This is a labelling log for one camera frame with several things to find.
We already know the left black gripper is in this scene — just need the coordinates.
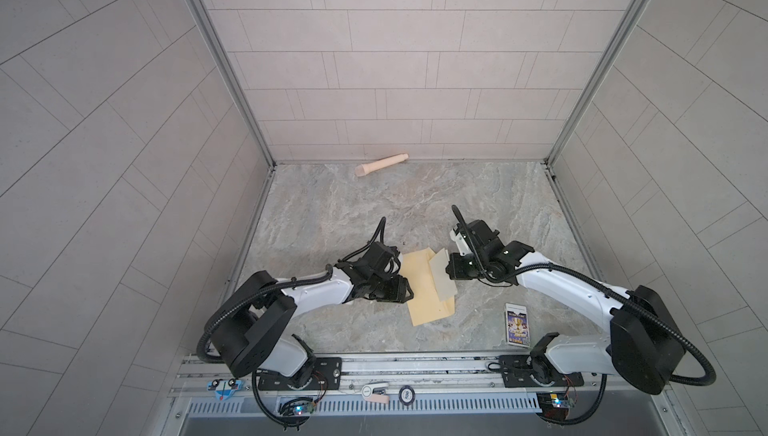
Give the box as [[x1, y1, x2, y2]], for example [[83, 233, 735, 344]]
[[365, 275, 417, 304]]

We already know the cream letter paper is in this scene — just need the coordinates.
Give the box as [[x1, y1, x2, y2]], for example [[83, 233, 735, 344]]
[[429, 248, 457, 302]]

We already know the yellow manila envelope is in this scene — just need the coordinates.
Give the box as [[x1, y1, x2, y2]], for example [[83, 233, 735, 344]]
[[399, 248, 455, 327]]

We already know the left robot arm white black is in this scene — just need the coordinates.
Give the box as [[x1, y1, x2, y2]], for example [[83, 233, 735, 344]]
[[196, 241, 414, 387]]

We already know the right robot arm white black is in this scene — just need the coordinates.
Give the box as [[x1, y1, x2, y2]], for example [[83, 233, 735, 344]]
[[446, 220, 685, 395]]

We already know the white beige tag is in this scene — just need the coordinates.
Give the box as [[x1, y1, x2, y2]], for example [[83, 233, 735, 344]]
[[361, 382, 390, 405]]

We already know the round black white badge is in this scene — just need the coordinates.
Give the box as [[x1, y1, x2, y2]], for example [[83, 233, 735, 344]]
[[398, 385, 416, 406]]

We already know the beige wooden pestle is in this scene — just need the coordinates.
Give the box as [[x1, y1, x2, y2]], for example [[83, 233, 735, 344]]
[[354, 153, 409, 178]]

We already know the left circuit board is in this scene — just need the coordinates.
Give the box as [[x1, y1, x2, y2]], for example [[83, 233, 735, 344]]
[[279, 397, 317, 418]]

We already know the circuit board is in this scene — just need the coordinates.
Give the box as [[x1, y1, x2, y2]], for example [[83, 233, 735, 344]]
[[279, 397, 317, 418], [536, 393, 572, 421]]

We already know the right circuit board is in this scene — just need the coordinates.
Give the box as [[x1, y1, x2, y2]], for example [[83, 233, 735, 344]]
[[536, 393, 572, 421]]

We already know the blue white connector clip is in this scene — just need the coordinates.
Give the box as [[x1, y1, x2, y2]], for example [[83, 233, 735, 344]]
[[207, 378, 244, 401]]

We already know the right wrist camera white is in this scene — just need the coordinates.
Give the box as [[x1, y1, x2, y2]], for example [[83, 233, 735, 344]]
[[449, 229, 474, 257]]

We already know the left black corrugated cable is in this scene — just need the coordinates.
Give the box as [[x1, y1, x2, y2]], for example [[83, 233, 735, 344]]
[[341, 216, 388, 263]]

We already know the black corrugated cable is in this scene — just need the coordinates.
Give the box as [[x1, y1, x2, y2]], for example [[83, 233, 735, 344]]
[[341, 216, 388, 263], [451, 204, 718, 388]]

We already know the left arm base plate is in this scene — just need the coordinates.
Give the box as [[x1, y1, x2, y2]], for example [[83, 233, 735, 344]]
[[257, 357, 343, 391]]

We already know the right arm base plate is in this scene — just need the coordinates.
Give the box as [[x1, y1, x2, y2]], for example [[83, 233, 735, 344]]
[[497, 354, 584, 388]]

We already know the right black corrugated cable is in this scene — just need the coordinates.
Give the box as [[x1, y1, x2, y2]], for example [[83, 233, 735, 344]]
[[451, 204, 718, 388]]

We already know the aluminium mounting rail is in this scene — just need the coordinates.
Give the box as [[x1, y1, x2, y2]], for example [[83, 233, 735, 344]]
[[167, 348, 670, 401]]

